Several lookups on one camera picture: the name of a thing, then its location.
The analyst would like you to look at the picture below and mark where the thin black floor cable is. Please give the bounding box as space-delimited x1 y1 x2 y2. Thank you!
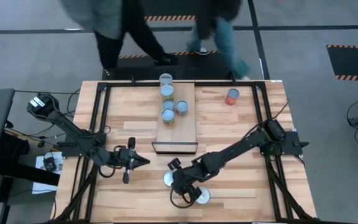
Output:
14 88 82 122

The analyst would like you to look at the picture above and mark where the silver top tin can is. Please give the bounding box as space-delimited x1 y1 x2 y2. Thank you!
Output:
196 187 211 205

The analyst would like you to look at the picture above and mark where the orange red label tin can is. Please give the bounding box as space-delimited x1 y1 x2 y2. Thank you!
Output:
224 88 241 106

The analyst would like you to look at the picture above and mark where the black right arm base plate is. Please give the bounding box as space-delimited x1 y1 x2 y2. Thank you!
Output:
259 129 310 156

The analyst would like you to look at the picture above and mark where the white paper sheet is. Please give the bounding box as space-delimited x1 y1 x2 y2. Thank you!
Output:
31 154 65 195

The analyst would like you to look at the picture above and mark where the black aluminium table frame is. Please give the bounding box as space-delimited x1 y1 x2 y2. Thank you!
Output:
50 80 319 224

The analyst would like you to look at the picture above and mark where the orange brown label tin can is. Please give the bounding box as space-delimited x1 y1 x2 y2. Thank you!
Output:
175 100 189 117

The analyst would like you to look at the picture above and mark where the person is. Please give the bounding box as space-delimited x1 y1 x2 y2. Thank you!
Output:
59 0 179 72
186 0 252 81

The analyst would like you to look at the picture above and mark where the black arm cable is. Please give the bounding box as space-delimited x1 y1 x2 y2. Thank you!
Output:
98 146 119 179
169 189 199 209

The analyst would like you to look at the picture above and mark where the black desk leg bar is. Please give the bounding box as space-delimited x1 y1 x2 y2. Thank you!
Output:
0 161 61 187

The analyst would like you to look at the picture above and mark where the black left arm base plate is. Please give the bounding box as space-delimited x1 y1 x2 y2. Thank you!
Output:
56 133 107 158

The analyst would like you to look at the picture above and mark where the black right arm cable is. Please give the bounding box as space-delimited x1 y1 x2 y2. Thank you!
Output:
169 189 199 209

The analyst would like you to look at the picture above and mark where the green red label tin can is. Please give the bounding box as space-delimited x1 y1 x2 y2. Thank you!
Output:
161 108 176 127

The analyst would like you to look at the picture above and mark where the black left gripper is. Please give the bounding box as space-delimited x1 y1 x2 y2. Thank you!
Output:
116 137 151 185

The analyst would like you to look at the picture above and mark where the green yellow label tin can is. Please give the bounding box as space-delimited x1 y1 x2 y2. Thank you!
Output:
160 84 175 102
159 73 173 86

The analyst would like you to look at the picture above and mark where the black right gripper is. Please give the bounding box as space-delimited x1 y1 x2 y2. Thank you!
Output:
168 157 203 205

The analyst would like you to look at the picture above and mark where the wooden shelf board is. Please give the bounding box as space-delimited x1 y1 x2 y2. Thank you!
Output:
151 81 199 155

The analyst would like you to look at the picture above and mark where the black hazard striped floor mat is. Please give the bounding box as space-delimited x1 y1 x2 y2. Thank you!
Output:
326 44 358 83
101 50 236 81
135 0 198 22

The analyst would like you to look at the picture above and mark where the small black device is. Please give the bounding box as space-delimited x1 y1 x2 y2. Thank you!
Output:
43 157 57 171

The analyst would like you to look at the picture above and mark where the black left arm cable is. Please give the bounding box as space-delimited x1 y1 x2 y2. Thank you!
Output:
98 146 119 179

